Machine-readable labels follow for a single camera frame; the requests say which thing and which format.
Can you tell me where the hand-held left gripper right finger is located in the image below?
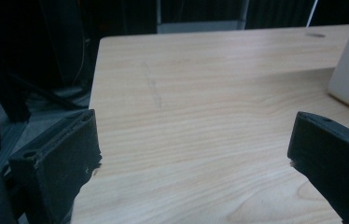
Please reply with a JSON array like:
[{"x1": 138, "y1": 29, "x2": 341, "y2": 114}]
[{"x1": 286, "y1": 111, "x2": 349, "y2": 224}]

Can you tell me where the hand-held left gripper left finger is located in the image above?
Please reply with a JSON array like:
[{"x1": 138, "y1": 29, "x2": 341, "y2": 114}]
[{"x1": 8, "y1": 108, "x2": 103, "y2": 224}]

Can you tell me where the thin white pole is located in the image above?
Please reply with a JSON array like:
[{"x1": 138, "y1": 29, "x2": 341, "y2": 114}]
[{"x1": 305, "y1": 0, "x2": 319, "y2": 28}]

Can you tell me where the white metal stand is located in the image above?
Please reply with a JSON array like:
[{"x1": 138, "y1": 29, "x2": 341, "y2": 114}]
[{"x1": 155, "y1": 0, "x2": 251, "y2": 35}]

